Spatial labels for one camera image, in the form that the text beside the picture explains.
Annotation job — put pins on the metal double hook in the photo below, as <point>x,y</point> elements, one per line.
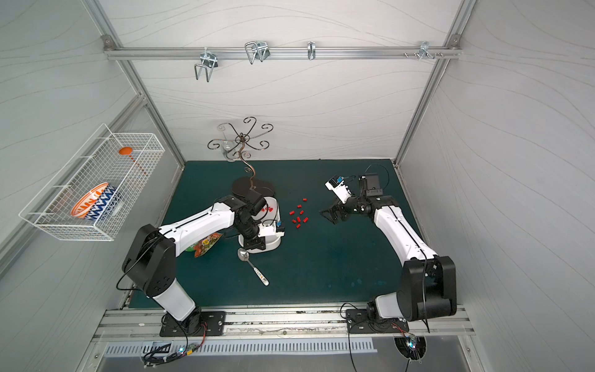
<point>208,62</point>

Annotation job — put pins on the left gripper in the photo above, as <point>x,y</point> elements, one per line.
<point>256,242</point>

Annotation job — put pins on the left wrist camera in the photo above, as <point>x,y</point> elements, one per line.
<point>273,229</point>

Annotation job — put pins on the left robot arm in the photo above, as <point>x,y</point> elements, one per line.
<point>151,263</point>

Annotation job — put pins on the spoon with white handle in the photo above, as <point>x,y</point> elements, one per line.
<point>243,255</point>

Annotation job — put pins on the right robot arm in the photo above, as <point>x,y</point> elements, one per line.
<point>427,286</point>

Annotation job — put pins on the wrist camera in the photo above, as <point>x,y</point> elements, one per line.
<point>338,186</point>
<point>273,229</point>

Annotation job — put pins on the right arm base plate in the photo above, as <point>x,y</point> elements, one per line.
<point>358,322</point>

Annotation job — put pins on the glass cup on stand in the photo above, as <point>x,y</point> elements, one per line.
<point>228,147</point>

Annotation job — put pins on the orange small spoon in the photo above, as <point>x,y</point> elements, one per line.
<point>128,152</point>

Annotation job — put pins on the black metal cup stand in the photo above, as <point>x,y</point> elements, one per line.
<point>245,143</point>

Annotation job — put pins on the aluminium rail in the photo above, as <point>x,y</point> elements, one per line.
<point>278,53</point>
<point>237,322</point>

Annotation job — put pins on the orange blue patterned bowl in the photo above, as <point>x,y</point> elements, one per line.
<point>98,203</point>

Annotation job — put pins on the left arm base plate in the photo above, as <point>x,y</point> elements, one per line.
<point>199,323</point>

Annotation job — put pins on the white storage box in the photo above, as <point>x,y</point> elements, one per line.
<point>269,219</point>

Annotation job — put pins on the aluminium front rail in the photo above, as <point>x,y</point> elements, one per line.
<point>237,322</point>

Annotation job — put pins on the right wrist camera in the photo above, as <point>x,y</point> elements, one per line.
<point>338,186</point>

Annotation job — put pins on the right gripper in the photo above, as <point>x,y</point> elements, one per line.
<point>344,210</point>

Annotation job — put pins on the white wire basket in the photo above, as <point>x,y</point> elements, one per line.
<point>97,161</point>

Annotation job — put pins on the green snack packet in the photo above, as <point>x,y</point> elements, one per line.
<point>201,247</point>

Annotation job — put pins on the aluminium top rail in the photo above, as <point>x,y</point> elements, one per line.
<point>278,53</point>

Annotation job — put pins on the metal hook right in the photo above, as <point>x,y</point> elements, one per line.
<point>424,52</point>

